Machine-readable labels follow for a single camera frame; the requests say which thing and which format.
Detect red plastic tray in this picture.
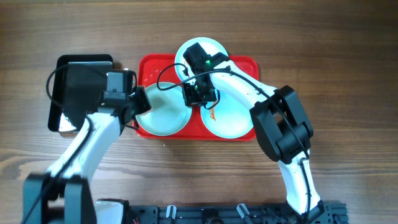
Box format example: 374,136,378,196
137,54,259,141

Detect light blue plate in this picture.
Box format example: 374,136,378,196
136,83,192,136
200,91,253,139
175,37,230,90

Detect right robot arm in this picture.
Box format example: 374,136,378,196
178,40,323,223

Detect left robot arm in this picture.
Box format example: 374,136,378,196
22,70,150,223

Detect black rectangular tray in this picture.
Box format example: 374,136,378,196
47,54,114,132

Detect left black cable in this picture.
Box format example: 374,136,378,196
20,63,108,224

